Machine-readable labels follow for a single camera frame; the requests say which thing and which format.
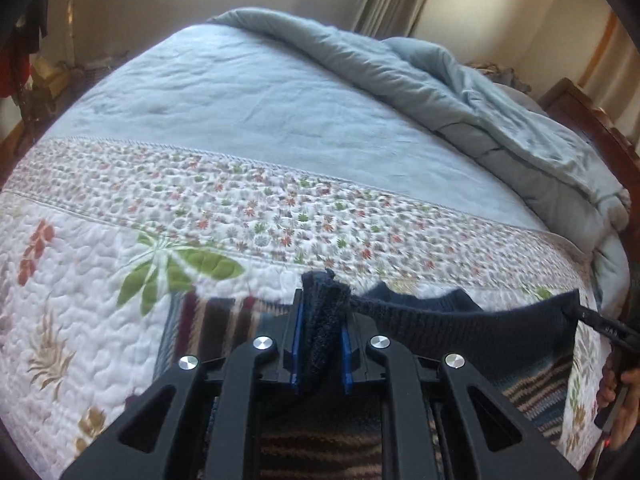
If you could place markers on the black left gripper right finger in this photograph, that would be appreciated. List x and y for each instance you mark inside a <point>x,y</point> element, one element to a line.
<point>441,419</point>

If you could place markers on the dark wooden headboard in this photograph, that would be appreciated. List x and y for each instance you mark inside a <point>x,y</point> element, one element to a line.
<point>567,104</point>

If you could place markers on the striped navy knit sweater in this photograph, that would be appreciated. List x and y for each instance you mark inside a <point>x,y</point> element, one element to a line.
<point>526,354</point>

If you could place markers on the white floral quilted bedspread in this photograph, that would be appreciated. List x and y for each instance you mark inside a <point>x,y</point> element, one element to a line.
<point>97,237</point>

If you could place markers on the grey-green rumpled comforter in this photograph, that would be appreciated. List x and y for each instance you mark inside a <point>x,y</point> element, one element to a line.
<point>559,176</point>

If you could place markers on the red and black hanging clothes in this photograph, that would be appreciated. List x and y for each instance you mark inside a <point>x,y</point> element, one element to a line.
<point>22,43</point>

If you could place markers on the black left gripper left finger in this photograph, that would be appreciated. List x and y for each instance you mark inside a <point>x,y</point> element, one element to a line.
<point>195,420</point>

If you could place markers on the light blue bed sheet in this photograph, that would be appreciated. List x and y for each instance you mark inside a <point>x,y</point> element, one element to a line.
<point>223,90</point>

